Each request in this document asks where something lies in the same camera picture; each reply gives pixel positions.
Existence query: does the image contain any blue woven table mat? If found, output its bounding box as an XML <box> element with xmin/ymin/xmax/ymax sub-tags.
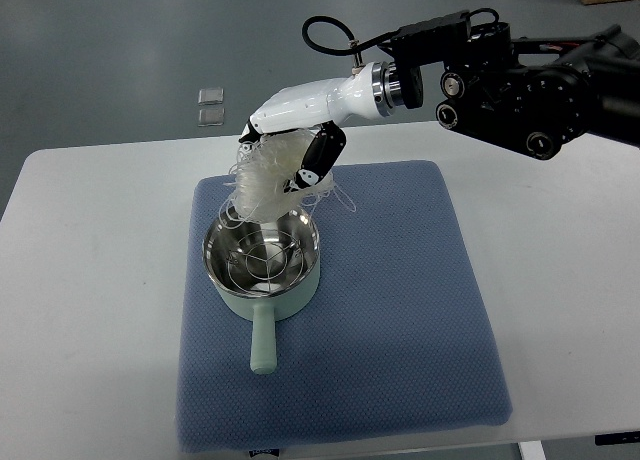
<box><xmin>176</xmin><ymin>160</ymin><xmax>512</xmax><ymax>452</ymax></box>

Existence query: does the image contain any white vermicelli nest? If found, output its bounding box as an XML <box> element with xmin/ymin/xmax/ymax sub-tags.
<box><xmin>218</xmin><ymin>130</ymin><xmax>356</xmax><ymax>229</ymax></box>

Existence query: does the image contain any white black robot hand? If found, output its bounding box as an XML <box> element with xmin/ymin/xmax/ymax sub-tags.
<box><xmin>240</xmin><ymin>62</ymin><xmax>403</xmax><ymax>193</ymax></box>

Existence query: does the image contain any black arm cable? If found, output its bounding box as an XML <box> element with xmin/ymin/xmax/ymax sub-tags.
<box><xmin>301</xmin><ymin>7</ymin><xmax>501</xmax><ymax>76</ymax></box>

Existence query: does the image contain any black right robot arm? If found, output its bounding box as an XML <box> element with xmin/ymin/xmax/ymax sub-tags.
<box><xmin>379</xmin><ymin>10</ymin><xmax>639</xmax><ymax>160</ymax></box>

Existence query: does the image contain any upper metal floor plate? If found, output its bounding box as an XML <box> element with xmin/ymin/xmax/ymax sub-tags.
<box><xmin>198</xmin><ymin>87</ymin><xmax>224</xmax><ymax>105</ymax></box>

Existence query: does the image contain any mint green steel pot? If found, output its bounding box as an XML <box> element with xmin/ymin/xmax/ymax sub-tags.
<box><xmin>203</xmin><ymin>209</ymin><xmax>321</xmax><ymax>375</ymax></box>

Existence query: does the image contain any wire steamer rack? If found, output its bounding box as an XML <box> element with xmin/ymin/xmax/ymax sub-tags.
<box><xmin>225</xmin><ymin>230</ymin><xmax>306</xmax><ymax>296</ymax></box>

